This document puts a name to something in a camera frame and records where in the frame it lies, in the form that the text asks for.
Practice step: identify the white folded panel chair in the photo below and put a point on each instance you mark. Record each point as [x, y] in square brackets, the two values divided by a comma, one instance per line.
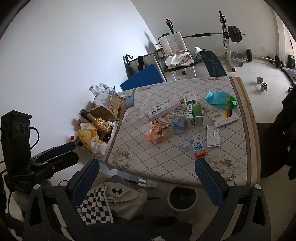
[148, 61]

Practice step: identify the floral checked tablecloth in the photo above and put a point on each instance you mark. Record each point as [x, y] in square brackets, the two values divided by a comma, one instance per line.
[150, 160]

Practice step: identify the white barbell rack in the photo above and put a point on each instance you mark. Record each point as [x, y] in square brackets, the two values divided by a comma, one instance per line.
[225, 44]

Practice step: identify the white round trash bin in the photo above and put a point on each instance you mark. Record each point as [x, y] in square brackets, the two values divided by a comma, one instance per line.
[182, 198]

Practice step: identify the small silver blister pack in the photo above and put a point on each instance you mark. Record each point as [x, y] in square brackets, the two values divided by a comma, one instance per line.
[184, 142]

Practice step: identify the orange clear plastic wrapper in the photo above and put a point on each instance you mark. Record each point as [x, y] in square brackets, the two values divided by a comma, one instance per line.
[157, 134]

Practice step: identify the dark cloth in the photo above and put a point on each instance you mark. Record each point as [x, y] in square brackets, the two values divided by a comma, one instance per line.
[289, 115]

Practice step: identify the red-capped dark bottle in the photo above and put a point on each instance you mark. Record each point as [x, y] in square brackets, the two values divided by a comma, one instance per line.
[75, 140]

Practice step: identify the gold textured bottle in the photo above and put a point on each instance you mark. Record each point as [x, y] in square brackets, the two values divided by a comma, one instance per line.
[100, 122]

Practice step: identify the blue grey box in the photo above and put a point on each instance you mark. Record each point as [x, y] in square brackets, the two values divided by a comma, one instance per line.
[129, 102]

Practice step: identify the green and white medicine box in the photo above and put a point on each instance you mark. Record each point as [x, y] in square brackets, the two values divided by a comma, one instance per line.
[195, 114]

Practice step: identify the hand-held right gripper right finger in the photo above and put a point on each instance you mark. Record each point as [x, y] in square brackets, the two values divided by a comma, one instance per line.
[208, 183]

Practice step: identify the blue tissue packet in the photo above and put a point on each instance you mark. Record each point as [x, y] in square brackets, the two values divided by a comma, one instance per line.
[178, 124]

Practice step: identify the white padded chair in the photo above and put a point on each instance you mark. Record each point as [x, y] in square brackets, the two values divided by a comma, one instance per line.
[172, 41]

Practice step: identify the white plastic bottles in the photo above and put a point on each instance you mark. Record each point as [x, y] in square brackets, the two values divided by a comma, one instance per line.
[99, 88]

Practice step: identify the white box with striped corner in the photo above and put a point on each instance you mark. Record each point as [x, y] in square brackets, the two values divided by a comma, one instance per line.
[225, 118]

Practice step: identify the yellow plastic bag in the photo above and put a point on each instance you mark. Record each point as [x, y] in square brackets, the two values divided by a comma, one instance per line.
[90, 139]

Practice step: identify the beige cloth bag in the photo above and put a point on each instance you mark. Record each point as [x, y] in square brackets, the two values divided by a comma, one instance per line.
[179, 59]

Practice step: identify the brown cardboard box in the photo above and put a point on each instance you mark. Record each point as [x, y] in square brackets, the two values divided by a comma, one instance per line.
[111, 109]

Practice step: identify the dark padded weight bench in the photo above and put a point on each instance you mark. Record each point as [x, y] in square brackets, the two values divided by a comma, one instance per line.
[212, 62]

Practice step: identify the cream checkered tote bag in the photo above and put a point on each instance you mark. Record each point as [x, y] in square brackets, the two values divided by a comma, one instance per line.
[120, 201]

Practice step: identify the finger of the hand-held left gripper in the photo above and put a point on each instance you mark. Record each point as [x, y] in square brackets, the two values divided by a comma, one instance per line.
[64, 160]
[57, 149]

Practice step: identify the large silver blister pack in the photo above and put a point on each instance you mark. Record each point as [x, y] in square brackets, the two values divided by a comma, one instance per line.
[213, 136]

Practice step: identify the white and blue medicine box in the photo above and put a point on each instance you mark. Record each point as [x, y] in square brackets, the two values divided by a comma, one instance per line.
[190, 98]

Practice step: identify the curl bar with black plates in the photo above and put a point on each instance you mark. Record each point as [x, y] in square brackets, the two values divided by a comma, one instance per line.
[249, 55]

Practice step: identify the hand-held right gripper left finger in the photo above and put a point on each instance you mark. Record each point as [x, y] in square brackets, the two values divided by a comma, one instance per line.
[86, 180]

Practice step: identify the barbell with black plates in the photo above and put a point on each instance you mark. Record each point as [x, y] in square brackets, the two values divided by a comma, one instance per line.
[234, 33]

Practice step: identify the blue mat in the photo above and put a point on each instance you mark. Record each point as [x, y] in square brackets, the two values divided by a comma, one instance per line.
[143, 77]

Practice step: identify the teal and green plastic bag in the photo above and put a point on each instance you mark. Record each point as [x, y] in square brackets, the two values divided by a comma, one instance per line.
[219, 99]

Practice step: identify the blue white orange packet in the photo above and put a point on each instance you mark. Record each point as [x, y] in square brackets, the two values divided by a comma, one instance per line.
[198, 147]

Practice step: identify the chrome dumbbell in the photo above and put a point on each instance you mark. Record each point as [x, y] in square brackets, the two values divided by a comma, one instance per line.
[262, 83]

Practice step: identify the long white toothpaste box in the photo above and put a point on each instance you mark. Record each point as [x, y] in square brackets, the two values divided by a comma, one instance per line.
[164, 109]

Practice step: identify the white plastic bag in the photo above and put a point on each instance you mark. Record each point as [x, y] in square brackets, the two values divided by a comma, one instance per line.
[101, 99]

